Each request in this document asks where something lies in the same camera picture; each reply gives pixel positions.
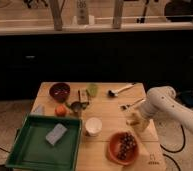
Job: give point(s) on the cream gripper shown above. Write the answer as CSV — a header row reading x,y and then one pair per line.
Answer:
x,y
143,122

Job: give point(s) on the orange bowl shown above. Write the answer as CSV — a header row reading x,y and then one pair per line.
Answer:
x,y
113,148

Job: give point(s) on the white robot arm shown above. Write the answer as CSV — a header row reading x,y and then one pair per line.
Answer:
x,y
162,99

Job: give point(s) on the green plastic tray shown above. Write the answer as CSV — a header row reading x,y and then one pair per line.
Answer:
x,y
32,151

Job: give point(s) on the grey blue sponge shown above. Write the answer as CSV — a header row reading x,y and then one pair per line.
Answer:
x,y
55,134

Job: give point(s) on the dark red bowl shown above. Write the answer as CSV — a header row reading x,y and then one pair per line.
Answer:
x,y
59,92

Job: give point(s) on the bunch of dark grapes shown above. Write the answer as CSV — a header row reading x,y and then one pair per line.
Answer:
x,y
127,142

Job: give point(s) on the orange fruit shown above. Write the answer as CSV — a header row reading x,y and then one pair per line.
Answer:
x,y
60,111

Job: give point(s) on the metal fork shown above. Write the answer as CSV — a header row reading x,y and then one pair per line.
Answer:
x,y
124,107

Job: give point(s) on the white paper cup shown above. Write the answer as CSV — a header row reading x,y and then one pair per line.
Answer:
x,y
93,126

